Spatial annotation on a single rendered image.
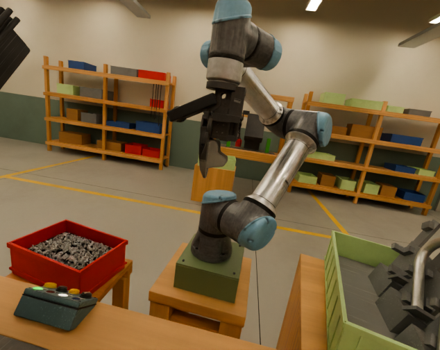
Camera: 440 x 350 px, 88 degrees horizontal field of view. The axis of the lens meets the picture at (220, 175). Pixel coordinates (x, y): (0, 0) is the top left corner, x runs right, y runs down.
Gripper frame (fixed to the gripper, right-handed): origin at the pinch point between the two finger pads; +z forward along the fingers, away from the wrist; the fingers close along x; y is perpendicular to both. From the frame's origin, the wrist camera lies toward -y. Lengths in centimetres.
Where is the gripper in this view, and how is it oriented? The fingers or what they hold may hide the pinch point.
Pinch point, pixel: (202, 171)
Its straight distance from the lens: 54.5
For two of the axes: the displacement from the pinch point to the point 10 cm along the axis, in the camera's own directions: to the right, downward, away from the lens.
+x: 1.6, -2.2, 9.6
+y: 9.8, 1.7, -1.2
